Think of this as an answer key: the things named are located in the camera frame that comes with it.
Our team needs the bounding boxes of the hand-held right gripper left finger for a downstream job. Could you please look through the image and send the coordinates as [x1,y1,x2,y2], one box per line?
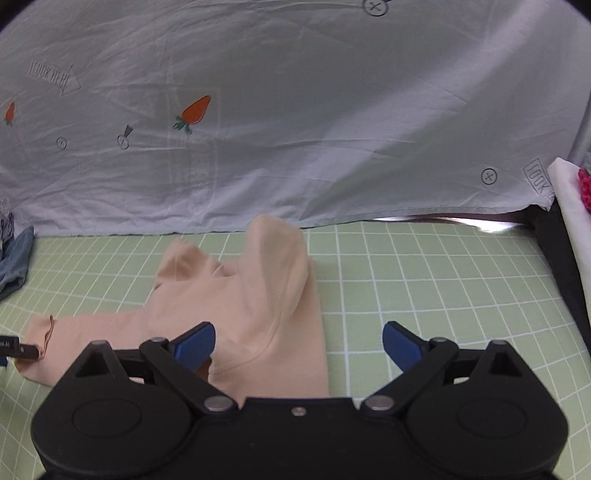
[75,322,235,414]

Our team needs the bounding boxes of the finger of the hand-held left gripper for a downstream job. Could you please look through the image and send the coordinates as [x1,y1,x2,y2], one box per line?
[0,336,38,368]

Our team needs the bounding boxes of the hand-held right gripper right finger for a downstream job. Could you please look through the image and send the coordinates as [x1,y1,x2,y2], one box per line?
[360,322,523,413]

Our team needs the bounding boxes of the beige shirt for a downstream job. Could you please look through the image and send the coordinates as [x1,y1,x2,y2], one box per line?
[14,215,331,400]

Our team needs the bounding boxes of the green grid mat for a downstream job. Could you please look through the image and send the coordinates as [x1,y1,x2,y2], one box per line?
[0,217,591,480]

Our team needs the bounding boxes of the blue jeans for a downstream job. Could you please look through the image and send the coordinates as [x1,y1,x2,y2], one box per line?
[0,225,36,301]

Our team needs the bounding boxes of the checked garment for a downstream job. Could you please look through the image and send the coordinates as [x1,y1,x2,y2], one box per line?
[0,191,14,243]

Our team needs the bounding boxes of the black cloth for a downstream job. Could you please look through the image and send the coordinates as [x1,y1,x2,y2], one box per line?
[531,203,591,356]

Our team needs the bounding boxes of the white folded garment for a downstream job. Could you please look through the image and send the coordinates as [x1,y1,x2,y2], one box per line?
[549,157,591,324]

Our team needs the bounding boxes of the grey carrot print sheet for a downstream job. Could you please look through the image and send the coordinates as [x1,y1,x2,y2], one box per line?
[0,0,591,238]

